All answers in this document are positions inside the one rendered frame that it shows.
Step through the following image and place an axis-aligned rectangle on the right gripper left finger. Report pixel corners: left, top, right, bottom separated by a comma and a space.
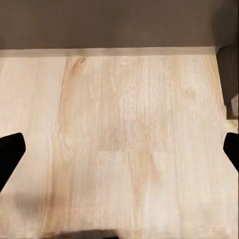
0, 132, 26, 192

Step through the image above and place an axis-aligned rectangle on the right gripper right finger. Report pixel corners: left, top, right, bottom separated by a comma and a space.
223, 132, 239, 172

